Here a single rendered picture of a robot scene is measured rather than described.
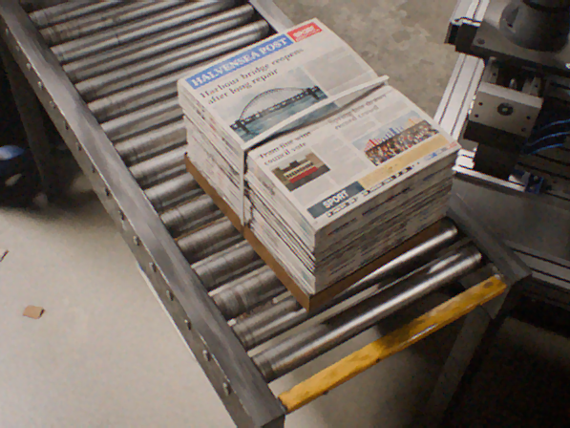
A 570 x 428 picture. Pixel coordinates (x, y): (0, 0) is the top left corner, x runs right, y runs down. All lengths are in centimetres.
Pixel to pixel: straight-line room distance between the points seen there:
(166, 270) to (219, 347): 17
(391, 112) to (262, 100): 21
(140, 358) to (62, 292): 32
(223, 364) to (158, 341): 95
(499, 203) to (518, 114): 58
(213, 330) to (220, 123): 33
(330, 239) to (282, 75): 30
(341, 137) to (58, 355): 122
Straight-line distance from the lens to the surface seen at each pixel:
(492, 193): 228
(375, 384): 210
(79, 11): 183
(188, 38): 173
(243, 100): 122
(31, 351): 219
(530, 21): 175
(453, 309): 127
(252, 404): 117
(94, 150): 149
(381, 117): 122
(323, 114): 121
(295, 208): 108
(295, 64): 129
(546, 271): 213
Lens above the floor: 187
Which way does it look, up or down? 52 degrees down
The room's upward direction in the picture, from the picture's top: 4 degrees clockwise
